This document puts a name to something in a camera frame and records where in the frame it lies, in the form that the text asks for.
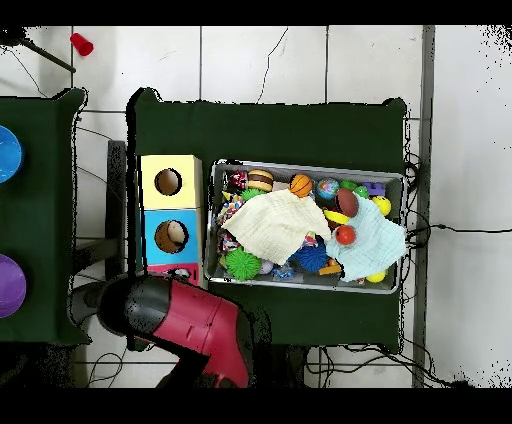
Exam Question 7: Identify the purple bowl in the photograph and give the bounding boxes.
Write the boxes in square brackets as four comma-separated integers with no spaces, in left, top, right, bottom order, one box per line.
[0,253,28,320]

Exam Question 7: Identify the toy hamburger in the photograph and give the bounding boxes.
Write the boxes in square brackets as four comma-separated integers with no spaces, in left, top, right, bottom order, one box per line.
[246,169,275,193]

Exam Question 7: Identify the cream waffle cloth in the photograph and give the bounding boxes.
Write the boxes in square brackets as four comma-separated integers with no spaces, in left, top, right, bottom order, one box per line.
[220,187,332,267]

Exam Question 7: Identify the yellow smiley ball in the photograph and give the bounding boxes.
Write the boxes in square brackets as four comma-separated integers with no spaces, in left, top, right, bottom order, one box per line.
[371,194,393,218]

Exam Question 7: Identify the mint green waffle cloth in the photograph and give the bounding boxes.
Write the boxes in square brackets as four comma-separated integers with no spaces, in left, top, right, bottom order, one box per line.
[324,195,408,282]

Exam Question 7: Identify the plain orange-red ball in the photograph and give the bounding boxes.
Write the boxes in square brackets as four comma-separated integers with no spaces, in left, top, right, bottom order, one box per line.
[334,224,358,247]

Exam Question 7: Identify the colourful patterned wrapper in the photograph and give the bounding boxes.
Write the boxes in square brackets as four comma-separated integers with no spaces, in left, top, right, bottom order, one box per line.
[214,194,244,257]

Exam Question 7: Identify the red plastic cup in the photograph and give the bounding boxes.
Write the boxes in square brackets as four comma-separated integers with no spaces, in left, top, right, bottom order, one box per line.
[69,32,95,57]

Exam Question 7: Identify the blue bowl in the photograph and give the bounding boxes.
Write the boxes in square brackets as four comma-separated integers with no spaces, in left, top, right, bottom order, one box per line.
[0,125,25,185]

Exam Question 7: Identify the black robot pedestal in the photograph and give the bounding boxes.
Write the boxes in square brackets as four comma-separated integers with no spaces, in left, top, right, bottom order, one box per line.
[255,343,309,389]

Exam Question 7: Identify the black tripod leg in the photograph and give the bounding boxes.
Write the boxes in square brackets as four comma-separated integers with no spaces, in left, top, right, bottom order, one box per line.
[0,26,77,74]

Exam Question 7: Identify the black cable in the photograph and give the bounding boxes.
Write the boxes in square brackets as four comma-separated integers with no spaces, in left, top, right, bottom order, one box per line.
[405,223,512,246]

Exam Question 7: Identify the dark green side tablecloth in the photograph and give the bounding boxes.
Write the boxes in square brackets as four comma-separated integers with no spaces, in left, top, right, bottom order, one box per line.
[0,87,92,346]

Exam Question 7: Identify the metal mesh bin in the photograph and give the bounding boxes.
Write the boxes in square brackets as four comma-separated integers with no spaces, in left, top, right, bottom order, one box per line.
[202,159,408,296]

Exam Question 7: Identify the green spiky ball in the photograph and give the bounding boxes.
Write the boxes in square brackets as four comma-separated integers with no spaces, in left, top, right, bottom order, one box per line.
[223,246,262,282]

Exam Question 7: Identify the black furniture frame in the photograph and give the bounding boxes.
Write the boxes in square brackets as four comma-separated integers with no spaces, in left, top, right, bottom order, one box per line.
[71,139,128,281]

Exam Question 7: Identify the globe print ball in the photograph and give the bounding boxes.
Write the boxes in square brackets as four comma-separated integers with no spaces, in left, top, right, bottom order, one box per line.
[316,177,341,201]

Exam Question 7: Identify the brown toy football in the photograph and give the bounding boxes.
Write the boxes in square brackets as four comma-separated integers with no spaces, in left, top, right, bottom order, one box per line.
[334,187,360,219]

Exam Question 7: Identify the orange toy basketball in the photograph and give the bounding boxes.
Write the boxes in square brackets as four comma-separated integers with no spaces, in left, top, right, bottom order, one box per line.
[288,173,314,199]

